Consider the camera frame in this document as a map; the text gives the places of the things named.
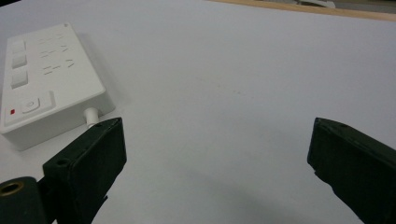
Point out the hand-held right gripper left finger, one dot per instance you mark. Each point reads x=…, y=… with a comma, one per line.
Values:
x=84, y=168

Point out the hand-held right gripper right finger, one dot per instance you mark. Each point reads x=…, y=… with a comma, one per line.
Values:
x=355, y=165

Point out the white power strip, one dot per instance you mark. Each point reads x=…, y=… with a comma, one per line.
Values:
x=49, y=84

